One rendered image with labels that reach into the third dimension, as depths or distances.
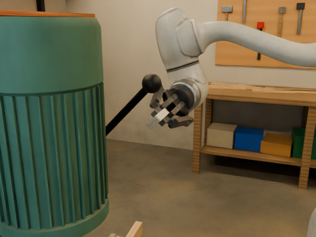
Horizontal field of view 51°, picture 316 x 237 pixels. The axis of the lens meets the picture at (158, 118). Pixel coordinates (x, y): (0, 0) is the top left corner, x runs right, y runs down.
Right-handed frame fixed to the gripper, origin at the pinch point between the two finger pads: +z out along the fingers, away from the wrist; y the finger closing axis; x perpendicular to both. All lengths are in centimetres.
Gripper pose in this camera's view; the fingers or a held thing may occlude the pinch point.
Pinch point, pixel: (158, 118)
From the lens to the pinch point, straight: 70.8
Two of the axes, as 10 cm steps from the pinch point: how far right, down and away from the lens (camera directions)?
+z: -3.0, 2.6, -9.2
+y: -6.8, -7.3, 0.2
